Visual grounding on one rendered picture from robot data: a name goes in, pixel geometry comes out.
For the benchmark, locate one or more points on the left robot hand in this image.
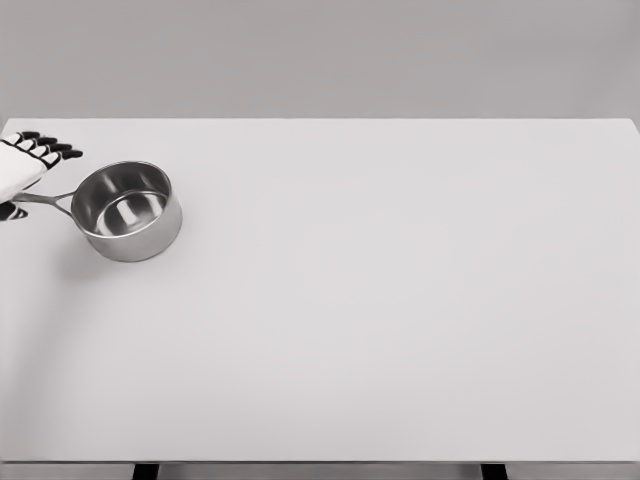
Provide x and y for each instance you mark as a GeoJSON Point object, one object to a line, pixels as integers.
{"type": "Point", "coordinates": [17, 167]}

